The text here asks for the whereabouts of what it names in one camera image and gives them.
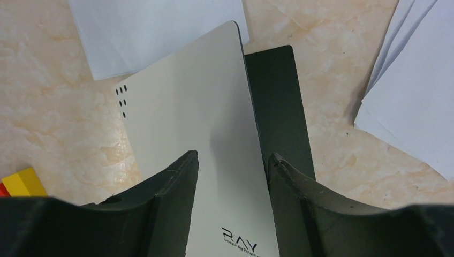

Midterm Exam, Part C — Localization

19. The yellow block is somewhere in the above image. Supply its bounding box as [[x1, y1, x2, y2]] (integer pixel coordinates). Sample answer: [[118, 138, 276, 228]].
[[1, 168, 48, 197]]

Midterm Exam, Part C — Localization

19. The red block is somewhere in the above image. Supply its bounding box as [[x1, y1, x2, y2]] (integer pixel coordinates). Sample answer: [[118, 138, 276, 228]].
[[0, 183, 11, 197]]

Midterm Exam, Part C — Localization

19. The white paper sheet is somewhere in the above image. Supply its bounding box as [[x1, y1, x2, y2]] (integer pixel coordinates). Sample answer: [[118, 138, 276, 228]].
[[69, 0, 249, 80]]

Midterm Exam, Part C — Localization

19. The grey black file folder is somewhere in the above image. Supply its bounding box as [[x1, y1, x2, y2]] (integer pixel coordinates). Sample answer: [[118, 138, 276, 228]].
[[113, 21, 315, 256]]

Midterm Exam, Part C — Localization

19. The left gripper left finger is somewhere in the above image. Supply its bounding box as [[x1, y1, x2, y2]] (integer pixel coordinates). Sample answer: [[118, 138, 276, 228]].
[[1, 150, 199, 256]]

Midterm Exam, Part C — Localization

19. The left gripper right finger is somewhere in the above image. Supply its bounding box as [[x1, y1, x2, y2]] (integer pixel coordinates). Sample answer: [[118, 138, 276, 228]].
[[268, 154, 453, 256]]

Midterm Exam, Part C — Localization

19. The white paper stack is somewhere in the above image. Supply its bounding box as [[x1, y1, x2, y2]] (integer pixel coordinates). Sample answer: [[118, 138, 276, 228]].
[[354, 0, 453, 180]]

